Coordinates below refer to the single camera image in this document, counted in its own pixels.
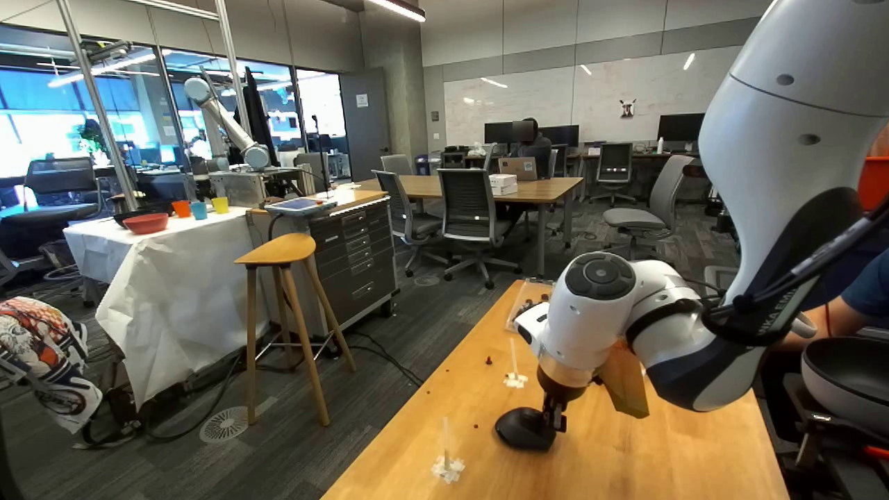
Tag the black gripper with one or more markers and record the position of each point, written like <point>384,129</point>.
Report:
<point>560,384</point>

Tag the black computer mouse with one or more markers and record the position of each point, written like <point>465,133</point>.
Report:
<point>524,430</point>

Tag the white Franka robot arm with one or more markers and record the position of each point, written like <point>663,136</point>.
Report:
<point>787,138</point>

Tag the grey background robot arm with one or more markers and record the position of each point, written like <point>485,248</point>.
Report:
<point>226,119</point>

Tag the forearm with blue sleeve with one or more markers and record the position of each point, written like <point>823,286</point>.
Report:
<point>849,300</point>

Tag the grey mesh office chair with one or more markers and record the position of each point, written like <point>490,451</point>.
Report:
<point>470,212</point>

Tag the wooden office desk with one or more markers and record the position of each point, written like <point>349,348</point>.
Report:
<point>537,190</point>

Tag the light grey office chair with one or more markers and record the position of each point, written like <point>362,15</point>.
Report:
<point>648,209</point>

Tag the black office chair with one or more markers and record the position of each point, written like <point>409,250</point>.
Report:
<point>612,166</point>

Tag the grey drawer cabinet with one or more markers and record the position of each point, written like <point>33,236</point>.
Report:
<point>351,254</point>

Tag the seated person in black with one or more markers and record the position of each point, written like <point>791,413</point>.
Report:
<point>531,141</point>

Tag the black computer monitor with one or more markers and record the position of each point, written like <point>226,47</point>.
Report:
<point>681,129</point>
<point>562,133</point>
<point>502,131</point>

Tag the wooden bar stool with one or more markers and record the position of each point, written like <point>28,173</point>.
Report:
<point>291,306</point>

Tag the yellow cup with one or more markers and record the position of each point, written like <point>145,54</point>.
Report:
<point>221,202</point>

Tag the white tablecloth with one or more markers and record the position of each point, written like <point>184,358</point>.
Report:
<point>170,286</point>

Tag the blue cup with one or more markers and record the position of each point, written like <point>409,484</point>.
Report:
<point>198,209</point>

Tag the orange cup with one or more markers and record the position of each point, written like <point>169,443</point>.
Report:
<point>181,209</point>

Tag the red bowl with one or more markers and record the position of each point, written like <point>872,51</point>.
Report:
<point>145,222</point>

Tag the colourful patterned bag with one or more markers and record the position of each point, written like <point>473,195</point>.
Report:
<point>44,361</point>

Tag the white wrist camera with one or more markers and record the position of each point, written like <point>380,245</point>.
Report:
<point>531,323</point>

